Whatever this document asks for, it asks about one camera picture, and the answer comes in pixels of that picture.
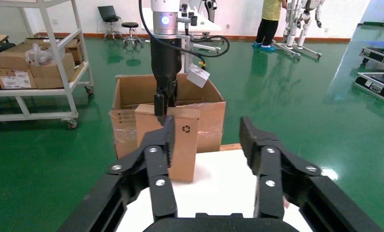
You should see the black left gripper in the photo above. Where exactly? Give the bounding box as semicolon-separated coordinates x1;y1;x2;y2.
150;38;183;126

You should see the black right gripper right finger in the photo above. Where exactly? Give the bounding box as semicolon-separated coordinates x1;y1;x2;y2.
239;116;384;232

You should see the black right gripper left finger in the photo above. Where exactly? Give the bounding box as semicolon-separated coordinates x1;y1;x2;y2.
58;116;179;232

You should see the small cardboard box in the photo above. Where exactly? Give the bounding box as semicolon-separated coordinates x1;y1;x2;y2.
134;104;201;184

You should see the large open cardboard box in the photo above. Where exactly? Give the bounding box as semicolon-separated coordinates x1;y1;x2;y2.
109;73;227;160

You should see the flat wide cardboard box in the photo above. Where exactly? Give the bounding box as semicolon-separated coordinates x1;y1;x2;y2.
24;38;84;64

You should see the plain brown cardboard box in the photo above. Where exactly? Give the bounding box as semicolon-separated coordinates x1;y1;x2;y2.
0;44;32;71
29;53;76;89

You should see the cardboard box with shipping label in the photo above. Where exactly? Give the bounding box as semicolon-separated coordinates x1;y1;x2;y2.
0;65;38;89

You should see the wooden board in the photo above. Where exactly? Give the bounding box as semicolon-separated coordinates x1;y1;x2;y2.
220;143;243;152

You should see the black round stool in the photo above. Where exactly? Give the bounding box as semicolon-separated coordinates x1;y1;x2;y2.
121;21;145;50

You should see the white desk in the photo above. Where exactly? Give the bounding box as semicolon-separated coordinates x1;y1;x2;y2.
140;6;227;73

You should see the black and white robot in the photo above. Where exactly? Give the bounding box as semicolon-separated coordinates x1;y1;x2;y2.
203;0;218;23

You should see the black office chair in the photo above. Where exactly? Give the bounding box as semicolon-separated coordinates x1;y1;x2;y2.
97;5;123;41

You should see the white wheeled shelf cart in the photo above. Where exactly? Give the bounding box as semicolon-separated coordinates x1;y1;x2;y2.
0;0;95;130

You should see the person in yellow shirt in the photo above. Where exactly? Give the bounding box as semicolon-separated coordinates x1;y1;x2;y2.
252;0;288;53

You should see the clear plastic bag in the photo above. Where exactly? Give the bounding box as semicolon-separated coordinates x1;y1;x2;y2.
25;43;57;66

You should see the black flight case with laptop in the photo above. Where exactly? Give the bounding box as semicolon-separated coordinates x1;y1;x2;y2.
353;72;384;106

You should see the white humanoid robot on stand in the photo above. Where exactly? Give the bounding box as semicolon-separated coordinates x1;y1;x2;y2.
271;0;326;60

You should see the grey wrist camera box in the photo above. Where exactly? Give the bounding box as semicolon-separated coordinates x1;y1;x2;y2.
186;65;211;89

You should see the silver camera mount bracket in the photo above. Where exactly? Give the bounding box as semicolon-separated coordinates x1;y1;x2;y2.
181;33;196;73

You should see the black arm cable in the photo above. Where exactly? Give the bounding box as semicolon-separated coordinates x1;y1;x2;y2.
138;0;230;67

